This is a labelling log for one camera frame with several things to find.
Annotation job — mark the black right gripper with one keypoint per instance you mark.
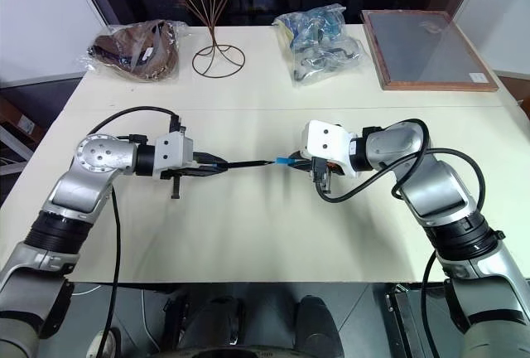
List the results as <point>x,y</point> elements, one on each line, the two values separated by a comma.
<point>329,173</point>

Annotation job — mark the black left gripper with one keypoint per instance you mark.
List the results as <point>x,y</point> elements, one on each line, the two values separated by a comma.
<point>197,159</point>

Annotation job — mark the blue marker cap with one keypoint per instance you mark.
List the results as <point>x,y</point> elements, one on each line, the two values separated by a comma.
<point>283,161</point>

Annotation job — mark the black marker pen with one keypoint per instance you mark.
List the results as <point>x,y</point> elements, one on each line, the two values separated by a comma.
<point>248,163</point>

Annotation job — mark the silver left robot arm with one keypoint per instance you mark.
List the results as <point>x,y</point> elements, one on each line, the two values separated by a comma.
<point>99,155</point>

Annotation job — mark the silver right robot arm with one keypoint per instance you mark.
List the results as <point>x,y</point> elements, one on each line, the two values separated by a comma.
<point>439,184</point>

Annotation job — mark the blue items in plastic bag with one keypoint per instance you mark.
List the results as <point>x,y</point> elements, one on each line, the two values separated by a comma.
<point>314,39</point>

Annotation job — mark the brown hat in plastic bag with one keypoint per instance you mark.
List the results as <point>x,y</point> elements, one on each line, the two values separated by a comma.
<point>124,51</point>

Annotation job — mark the wooden framed glass panel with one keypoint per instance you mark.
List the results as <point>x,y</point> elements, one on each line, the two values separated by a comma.
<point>414,51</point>

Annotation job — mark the dark rounded shape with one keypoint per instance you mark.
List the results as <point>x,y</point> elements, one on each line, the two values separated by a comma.
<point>319,325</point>

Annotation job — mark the white round object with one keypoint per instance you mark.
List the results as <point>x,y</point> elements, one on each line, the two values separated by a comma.
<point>103,343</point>

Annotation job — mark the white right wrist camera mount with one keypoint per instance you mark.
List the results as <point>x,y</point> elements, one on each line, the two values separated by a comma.
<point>327,142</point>

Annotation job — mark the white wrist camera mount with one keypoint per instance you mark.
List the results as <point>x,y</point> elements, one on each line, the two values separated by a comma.
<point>327,142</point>
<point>170,155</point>

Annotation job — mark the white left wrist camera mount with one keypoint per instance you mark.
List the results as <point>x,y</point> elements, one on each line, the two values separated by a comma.
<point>170,155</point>

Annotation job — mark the black metal bracket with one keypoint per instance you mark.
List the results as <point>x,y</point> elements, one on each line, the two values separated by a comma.
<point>401,308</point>

